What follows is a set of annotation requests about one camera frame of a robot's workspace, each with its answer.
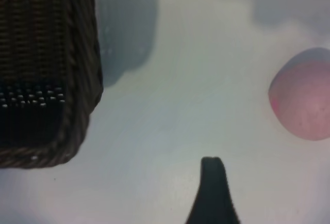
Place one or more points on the dark brown wicker basket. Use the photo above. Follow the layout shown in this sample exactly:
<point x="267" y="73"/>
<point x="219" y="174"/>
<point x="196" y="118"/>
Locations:
<point x="38" y="40"/>

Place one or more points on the pink peach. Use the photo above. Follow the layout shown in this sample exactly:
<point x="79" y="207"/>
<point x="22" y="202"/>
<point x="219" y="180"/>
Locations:
<point x="304" y="102"/>

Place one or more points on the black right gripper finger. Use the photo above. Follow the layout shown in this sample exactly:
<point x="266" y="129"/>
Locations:
<point x="212" y="198"/>

